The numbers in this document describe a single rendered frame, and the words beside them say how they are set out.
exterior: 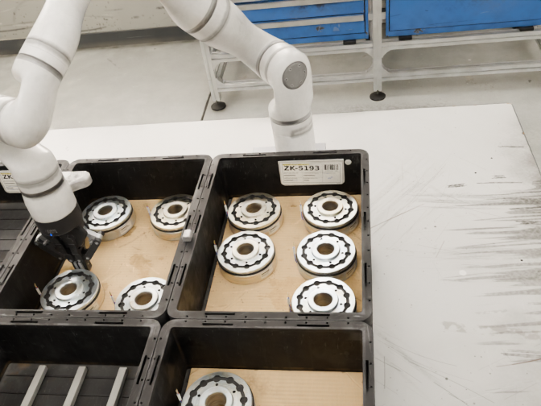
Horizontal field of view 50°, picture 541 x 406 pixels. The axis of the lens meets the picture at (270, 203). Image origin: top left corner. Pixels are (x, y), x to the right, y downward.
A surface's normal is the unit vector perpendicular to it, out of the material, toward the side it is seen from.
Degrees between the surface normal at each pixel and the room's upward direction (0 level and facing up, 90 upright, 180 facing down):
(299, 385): 0
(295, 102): 90
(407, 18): 90
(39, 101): 76
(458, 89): 0
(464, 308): 0
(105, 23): 90
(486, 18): 90
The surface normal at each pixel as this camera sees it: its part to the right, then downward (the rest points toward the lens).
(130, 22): -0.09, 0.66
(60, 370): -0.13, -0.75
